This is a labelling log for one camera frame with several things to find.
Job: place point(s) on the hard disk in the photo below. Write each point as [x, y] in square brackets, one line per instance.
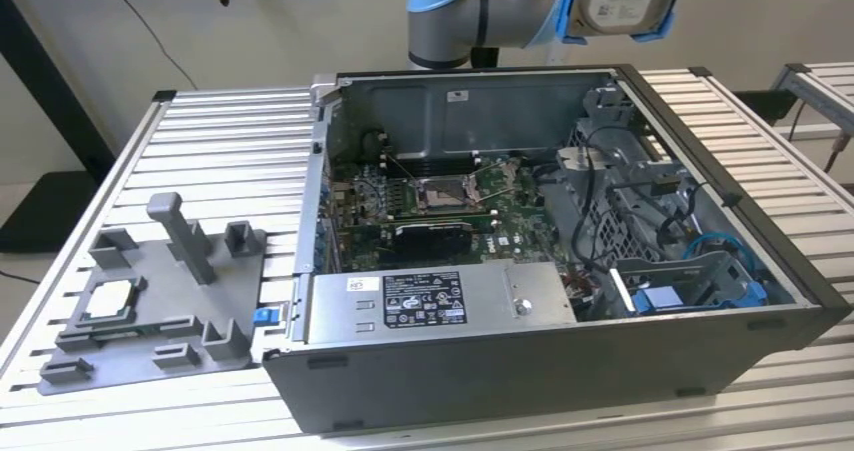
[620, 6]

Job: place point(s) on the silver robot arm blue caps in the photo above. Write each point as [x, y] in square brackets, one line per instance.
[467, 16]

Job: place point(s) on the grey disk bay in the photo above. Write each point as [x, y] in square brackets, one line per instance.
[700, 276]

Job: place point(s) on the CPU socket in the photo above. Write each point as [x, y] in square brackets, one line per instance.
[443, 192]

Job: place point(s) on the black graphics card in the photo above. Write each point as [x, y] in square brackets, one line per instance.
[429, 243]

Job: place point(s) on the green motherboard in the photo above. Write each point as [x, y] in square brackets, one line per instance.
[513, 231]

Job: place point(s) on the silver power supply unit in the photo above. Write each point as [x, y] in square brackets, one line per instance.
[480, 296]

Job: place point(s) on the grey drive cage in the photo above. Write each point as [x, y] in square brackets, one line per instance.
[620, 181]

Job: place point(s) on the blue case latch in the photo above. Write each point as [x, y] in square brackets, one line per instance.
[266, 317]

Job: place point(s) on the black open PC case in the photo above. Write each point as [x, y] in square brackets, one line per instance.
[533, 371]

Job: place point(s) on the blue carrier in bay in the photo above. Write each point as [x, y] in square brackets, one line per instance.
[656, 301]

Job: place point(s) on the grey parts rack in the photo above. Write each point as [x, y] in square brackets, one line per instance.
[173, 301]

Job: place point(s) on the CPU chip silver lid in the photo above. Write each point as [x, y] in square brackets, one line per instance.
[109, 301]

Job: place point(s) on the black flat box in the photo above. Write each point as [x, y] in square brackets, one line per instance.
[763, 105]

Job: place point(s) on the black stand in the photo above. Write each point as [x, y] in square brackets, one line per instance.
[40, 216]

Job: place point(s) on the metal slat side table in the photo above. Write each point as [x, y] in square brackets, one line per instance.
[820, 86]

